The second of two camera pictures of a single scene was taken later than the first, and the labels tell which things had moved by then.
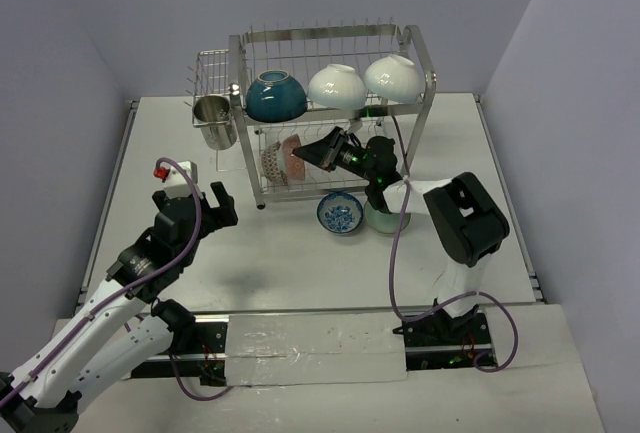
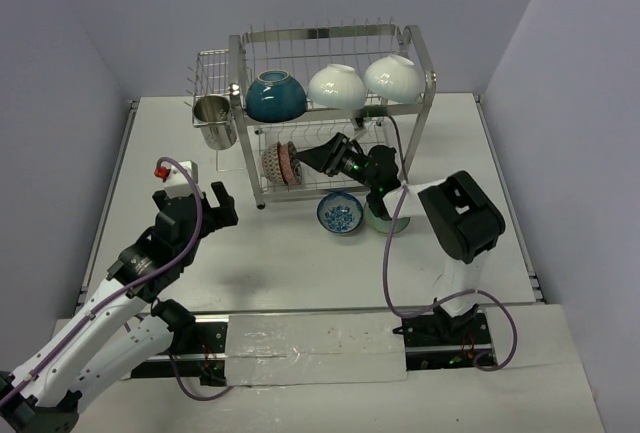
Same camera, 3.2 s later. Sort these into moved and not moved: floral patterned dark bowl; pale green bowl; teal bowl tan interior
Moved: floral patterned dark bowl
Not moved: teal bowl tan interior; pale green bowl
